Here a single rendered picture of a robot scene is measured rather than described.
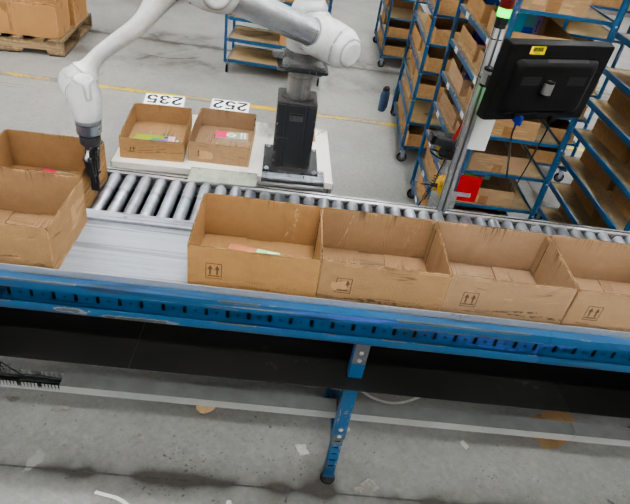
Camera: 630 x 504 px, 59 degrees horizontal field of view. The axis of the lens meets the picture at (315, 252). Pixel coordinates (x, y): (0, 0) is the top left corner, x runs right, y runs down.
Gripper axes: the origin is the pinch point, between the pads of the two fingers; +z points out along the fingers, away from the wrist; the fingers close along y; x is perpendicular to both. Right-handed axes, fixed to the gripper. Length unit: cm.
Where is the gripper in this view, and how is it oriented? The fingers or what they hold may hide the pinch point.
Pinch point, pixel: (95, 181)
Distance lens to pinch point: 232.8
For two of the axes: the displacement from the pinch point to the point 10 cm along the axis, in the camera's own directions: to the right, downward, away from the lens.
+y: 0.1, -6.0, 8.0
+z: -1.3, 7.9, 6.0
